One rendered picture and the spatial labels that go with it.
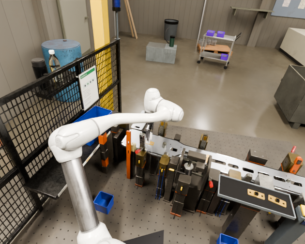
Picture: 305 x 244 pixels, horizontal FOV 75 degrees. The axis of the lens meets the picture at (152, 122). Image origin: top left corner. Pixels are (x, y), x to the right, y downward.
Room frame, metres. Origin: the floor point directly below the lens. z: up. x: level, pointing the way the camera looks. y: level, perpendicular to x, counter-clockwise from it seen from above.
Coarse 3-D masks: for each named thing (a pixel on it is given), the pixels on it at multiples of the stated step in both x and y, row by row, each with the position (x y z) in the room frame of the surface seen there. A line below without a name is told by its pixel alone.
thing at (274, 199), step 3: (270, 195) 0.64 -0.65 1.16; (270, 198) 0.62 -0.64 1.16; (273, 198) 0.63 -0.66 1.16; (276, 198) 0.62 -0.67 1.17; (273, 201) 0.61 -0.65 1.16; (276, 201) 0.61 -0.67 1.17; (279, 201) 0.61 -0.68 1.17; (282, 201) 0.61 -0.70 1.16; (285, 201) 0.61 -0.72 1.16; (279, 204) 0.59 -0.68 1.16; (282, 204) 0.60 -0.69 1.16; (285, 204) 0.60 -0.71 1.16; (285, 207) 0.58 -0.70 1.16
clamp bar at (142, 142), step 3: (144, 132) 1.01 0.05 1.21; (141, 135) 0.98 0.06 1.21; (144, 135) 0.98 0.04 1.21; (141, 138) 0.97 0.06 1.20; (144, 138) 0.98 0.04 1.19; (141, 141) 0.99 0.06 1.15; (144, 141) 0.98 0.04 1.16; (141, 144) 0.99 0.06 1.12; (144, 144) 0.99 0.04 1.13; (141, 147) 1.02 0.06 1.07; (144, 147) 0.99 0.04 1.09; (144, 150) 1.00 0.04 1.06
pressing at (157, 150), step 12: (132, 132) 1.25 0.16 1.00; (156, 144) 1.13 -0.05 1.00; (168, 144) 1.15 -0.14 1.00; (180, 144) 1.16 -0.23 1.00; (180, 156) 1.03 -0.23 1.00; (216, 156) 1.06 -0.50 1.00; (228, 156) 1.07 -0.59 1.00; (216, 168) 0.94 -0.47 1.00; (228, 168) 0.95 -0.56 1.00; (240, 168) 0.96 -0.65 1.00; (252, 168) 0.97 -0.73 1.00; (264, 168) 0.98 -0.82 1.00; (252, 180) 0.86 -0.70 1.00; (276, 180) 0.89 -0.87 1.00; (300, 180) 0.90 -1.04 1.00; (288, 192) 0.80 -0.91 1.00; (300, 192) 0.80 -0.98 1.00
